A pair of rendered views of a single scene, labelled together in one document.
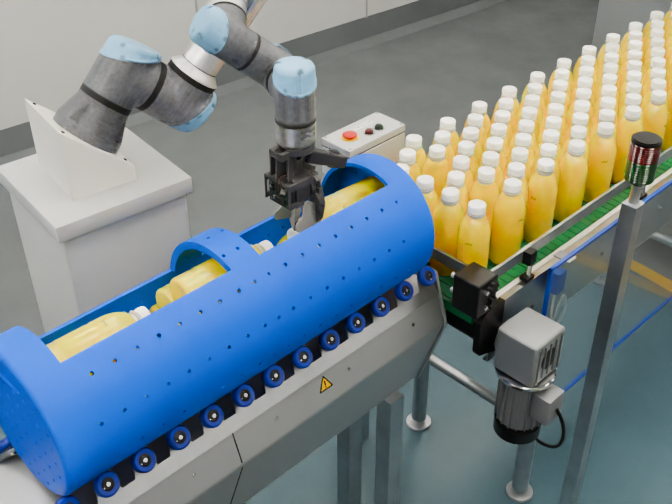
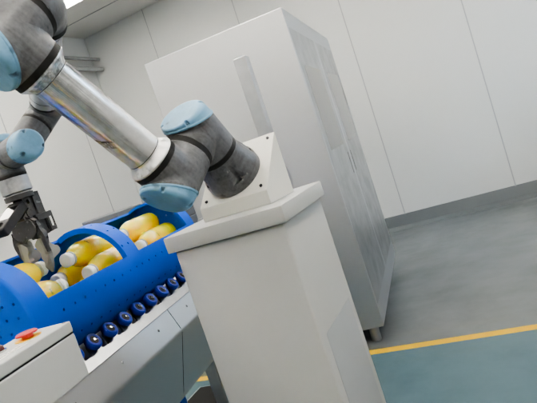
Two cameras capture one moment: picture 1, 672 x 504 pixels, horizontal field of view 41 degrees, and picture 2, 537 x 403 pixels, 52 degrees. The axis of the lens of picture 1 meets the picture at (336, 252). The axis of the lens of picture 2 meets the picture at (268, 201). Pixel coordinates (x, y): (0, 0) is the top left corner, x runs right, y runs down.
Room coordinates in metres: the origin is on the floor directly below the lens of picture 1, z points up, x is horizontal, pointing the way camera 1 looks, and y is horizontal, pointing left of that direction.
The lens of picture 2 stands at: (3.00, -0.06, 1.27)
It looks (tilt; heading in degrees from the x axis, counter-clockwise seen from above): 5 degrees down; 152
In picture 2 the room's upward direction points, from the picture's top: 19 degrees counter-clockwise
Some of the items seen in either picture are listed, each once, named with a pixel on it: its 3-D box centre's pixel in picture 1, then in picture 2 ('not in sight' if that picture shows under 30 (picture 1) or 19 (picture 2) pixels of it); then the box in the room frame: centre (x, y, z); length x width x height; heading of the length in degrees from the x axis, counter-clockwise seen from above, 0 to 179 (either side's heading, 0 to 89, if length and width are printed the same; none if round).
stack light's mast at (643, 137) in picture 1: (640, 170); not in sight; (1.68, -0.65, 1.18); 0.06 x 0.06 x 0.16
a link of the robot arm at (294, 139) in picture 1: (296, 132); (14, 187); (1.48, 0.07, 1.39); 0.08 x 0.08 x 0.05
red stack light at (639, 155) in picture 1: (644, 150); not in sight; (1.68, -0.65, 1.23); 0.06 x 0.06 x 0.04
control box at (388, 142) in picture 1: (363, 147); (17, 378); (2.02, -0.07, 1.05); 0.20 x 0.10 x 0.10; 134
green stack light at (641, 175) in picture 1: (640, 168); not in sight; (1.68, -0.65, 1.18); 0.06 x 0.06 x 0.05
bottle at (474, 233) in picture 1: (473, 246); not in sight; (1.66, -0.31, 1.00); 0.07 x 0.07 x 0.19
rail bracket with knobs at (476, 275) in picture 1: (473, 291); not in sight; (1.56, -0.30, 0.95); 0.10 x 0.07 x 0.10; 44
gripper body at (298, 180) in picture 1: (293, 171); (29, 216); (1.48, 0.08, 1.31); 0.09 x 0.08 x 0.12; 134
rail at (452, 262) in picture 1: (415, 242); not in sight; (1.73, -0.18, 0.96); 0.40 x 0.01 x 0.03; 44
